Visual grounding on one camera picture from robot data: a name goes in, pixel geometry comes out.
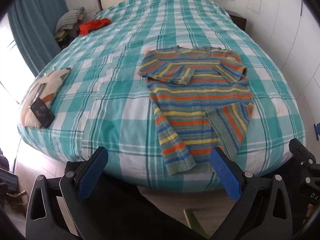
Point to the striped knit sweater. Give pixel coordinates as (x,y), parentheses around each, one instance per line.
(190,105)

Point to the teal curtain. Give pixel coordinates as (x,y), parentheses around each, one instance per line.
(32,25)

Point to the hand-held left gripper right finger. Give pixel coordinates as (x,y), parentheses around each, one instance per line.
(226,175)

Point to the orange cloth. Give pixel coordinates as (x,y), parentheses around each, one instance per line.
(93,25)

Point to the dark wooden nightstand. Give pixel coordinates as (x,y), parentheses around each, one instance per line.
(238,20)

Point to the yellow-green cloth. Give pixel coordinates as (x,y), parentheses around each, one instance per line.
(59,36)

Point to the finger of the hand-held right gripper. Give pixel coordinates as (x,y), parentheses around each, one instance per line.
(300,150)

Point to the teal checked bed blanket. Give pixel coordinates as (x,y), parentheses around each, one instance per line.
(112,105)

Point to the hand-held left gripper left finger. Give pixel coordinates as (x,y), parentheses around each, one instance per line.
(90,177)

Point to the grey striped cloth pile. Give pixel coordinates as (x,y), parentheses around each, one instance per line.
(70,17)

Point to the patterned cushion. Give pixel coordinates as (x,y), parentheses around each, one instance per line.
(56,80)

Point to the black smartphone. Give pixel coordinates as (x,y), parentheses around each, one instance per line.
(43,112)

